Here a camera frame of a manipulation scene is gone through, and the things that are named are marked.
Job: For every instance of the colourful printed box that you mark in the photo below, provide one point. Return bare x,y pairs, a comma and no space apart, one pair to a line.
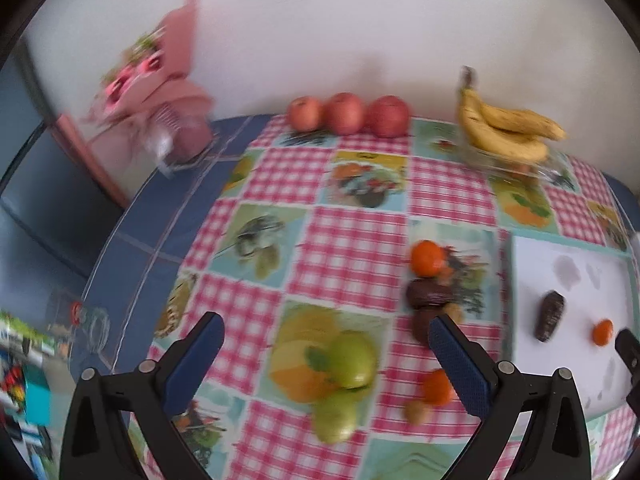
25,395

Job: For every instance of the dark avocado on cloth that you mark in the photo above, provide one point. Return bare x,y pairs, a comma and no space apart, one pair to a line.
427,294

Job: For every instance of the clear glass dish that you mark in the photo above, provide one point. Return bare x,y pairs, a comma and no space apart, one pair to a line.
545,170

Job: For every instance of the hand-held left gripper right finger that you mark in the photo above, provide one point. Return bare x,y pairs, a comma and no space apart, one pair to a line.
457,365

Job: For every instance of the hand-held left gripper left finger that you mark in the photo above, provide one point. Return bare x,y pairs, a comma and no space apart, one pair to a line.
197,360

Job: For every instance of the yellow banana bunch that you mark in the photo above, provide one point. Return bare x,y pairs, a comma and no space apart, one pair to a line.
500,145

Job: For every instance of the dark grey cabinet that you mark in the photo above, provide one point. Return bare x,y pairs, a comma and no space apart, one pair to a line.
40,200

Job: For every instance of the red apple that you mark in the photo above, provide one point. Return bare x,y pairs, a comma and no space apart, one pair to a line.
345,112
305,112
389,116

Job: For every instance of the orange tangerine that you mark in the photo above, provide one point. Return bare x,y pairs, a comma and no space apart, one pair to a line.
427,257
439,386
602,332

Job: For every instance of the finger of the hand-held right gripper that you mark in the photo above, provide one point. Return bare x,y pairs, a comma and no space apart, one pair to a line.
631,355

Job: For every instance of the glass jar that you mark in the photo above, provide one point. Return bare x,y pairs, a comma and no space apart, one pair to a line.
92,322

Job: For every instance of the green apple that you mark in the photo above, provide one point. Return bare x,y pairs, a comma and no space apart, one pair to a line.
334,417
352,360

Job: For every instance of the pink flower bouquet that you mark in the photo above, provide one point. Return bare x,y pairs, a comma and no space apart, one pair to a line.
170,85

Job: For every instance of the pink checkered printed tablecloth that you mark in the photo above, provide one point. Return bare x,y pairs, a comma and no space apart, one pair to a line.
350,260

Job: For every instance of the white tray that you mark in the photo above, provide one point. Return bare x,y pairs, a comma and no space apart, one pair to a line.
550,270

